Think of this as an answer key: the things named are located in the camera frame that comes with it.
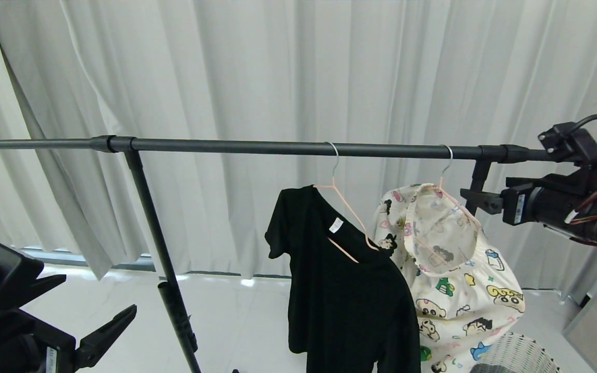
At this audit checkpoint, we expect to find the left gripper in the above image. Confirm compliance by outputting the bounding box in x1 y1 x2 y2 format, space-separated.
19 274 137 373

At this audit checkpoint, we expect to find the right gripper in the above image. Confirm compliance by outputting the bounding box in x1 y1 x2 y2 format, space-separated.
460 184 556 227

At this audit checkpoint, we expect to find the pink clothes hanger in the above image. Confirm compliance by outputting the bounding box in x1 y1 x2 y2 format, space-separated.
314 142 380 264
411 145 481 260

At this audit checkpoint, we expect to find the cream printed garment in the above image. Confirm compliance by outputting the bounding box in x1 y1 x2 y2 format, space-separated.
374 183 526 373

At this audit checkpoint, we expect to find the black t-shirt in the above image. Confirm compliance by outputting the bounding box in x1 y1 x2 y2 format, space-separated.
265 185 422 373

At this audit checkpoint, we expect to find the white laundry basket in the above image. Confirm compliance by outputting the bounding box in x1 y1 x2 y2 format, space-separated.
477 333 561 373

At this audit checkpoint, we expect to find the black clothes rack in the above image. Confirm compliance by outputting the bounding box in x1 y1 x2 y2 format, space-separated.
0 135 597 373

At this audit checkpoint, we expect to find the window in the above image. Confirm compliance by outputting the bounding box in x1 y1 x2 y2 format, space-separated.
16 247 291 280

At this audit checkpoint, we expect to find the white curtain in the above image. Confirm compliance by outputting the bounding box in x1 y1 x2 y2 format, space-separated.
0 0 597 304

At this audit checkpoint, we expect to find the black cable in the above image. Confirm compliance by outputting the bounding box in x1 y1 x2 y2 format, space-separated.
572 114 597 151

